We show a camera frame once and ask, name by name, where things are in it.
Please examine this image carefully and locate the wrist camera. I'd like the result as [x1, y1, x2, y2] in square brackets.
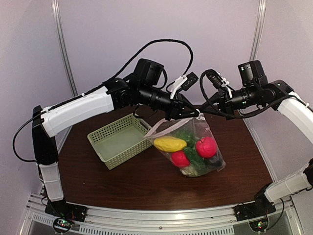
[206, 69, 233, 98]
[170, 72, 199, 99]

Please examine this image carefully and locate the red toy apple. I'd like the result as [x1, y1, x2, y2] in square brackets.
[196, 137, 218, 158]

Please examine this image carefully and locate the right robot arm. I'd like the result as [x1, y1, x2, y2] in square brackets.
[200, 60, 313, 216]

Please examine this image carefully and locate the green plastic basket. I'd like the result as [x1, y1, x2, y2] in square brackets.
[87, 114, 152, 170]

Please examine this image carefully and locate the left circuit board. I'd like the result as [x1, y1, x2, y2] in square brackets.
[52, 218, 74, 234]

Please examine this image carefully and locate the circuit board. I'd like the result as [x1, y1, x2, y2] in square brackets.
[52, 218, 74, 234]
[249, 219, 269, 233]

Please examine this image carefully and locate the clear zip top bag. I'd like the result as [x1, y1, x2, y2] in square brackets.
[144, 113, 226, 177]

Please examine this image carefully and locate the white toy cauliflower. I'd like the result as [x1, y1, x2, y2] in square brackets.
[179, 165, 199, 177]

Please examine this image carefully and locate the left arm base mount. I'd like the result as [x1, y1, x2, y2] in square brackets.
[45, 200, 87, 222]

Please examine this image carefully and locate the right circuit board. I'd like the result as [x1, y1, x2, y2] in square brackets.
[249, 219, 269, 233]

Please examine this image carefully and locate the black camera cable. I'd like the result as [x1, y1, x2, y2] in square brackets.
[12, 38, 194, 162]
[199, 69, 296, 119]

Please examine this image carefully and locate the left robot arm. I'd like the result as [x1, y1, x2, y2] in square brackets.
[32, 59, 199, 217]

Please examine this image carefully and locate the left aluminium corner post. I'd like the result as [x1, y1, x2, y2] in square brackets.
[51, 0, 78, 96]

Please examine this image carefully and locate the green toy cucumber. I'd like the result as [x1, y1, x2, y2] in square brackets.
[183, 147, 205, 169]

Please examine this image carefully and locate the right aluminium corner post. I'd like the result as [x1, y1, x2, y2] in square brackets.
[249, 0, 267, 61]

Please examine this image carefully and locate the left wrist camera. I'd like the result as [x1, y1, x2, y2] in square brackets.
[170, 72, 199, 99]

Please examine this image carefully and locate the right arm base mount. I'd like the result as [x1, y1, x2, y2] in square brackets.
[233, 199, 276, 221]

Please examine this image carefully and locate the purple toy eggplant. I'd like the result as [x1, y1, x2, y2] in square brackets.
[204, 157, 224, 169]

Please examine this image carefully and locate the aluminium corner post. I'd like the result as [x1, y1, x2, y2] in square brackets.
[51, 0, 78, 96]
[249, 0, 267, 61]

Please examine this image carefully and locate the black right camera cable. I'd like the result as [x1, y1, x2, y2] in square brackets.
[199, 69, 296, 119]

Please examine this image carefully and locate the green toy bell pepper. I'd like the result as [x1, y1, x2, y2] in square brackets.
[177, 132, 197, 147]

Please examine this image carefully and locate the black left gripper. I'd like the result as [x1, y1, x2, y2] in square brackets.
[139, 83, 200, 121]

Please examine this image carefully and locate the yellow toy corn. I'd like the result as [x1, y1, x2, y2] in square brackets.
[153, 136, 187, 152]

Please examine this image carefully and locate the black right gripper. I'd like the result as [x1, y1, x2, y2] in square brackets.
[200, 84, 260, 120]

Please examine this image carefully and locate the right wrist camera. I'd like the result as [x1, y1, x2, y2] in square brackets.
[206, 69, 233, 98]

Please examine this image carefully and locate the black left camera cable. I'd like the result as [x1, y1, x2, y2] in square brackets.
[12, 38, 194, 162]

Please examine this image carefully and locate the aluminium front frame rail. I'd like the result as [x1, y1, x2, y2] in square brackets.
[24, 193, 298, 235]

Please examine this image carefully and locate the red toy strawberry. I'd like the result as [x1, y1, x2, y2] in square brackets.
[171, 150, 190, 168]

